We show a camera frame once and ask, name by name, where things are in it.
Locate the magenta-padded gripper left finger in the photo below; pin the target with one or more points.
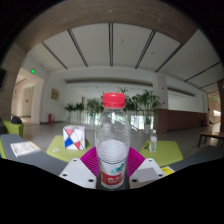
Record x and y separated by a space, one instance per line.
78 173

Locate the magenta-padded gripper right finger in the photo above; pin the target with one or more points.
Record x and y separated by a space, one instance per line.
146 173

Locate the clear red-capped water bottle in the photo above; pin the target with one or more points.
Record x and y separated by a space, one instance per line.
112 160

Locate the small clear water bottle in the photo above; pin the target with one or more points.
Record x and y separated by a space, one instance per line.
153 142

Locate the white cube with coloured triangles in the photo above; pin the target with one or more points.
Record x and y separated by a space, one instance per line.
74 137

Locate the white printed booklet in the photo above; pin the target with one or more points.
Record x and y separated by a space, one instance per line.
24 148

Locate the red fire extinguisher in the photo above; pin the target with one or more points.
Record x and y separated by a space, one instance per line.
50 119

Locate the group of potted green plants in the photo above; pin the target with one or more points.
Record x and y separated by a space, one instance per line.
146 101

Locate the lime green chair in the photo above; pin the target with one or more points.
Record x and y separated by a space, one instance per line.
13 129

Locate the black bag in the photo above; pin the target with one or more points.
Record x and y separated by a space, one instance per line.
16 120

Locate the green exit sign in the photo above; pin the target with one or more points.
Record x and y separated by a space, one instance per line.
33 71

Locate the wooden bench with black frame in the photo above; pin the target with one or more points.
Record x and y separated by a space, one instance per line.
211 134

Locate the framed wall picture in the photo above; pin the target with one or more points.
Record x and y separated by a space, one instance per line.
55 94

